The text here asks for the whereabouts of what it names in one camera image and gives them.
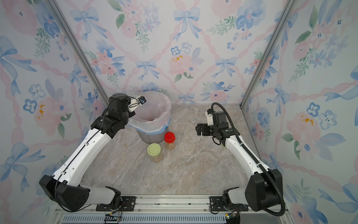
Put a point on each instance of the aluminium corner post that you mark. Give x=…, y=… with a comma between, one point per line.
x=64, y=25
x=286, y=13

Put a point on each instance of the left aluminium corner post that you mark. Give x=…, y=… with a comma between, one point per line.
x=64, y=25

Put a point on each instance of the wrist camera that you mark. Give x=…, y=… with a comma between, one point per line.
x=136, y=102
x=211, y=116

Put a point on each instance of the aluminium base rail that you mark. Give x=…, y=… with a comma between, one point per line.
x=168, y=209

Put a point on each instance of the grey mesh trash bin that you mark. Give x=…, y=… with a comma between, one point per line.
x=153, y=137

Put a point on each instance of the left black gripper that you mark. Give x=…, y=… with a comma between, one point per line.
x=133, y=114

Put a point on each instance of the right aluminium corner post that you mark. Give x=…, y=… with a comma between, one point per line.
x=286, y=13

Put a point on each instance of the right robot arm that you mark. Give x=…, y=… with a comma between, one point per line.
x=264, y=189

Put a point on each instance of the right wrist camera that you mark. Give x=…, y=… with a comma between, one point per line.
x=211, y=116

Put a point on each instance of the red lid peanut jar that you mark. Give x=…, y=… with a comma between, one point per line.
x=170, y=140

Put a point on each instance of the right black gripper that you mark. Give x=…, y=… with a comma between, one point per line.
x=199, y=129

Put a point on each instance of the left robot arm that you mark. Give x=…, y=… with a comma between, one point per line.
x=63, y=186

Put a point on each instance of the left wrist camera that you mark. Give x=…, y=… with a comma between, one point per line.
x=136, y=102

